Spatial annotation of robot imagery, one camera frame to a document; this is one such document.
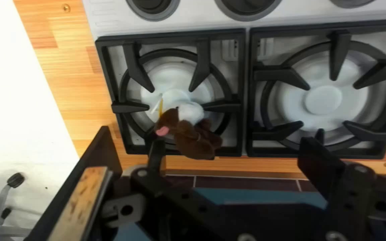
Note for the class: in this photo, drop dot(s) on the right stove knob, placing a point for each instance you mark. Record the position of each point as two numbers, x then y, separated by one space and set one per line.
153 9

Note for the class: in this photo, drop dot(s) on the middle stove knob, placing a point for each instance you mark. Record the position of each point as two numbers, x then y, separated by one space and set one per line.
247 9

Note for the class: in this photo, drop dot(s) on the grey toy stove top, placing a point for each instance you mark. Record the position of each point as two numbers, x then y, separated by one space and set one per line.
308 68

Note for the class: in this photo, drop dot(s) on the brown white plush doll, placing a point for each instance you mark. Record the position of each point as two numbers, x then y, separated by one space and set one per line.
184 121

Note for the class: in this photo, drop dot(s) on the right teal planter bin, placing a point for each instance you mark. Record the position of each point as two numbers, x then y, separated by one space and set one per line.
275 216

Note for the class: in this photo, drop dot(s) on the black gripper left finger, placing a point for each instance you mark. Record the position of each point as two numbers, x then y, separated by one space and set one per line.
148 181

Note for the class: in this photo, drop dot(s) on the black metal frame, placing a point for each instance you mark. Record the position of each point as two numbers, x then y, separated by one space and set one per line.
101 151

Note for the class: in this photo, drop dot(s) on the wooden wrist block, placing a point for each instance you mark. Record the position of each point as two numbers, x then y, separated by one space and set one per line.
75 220

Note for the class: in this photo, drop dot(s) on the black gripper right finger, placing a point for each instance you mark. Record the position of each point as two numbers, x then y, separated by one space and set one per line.
347 186

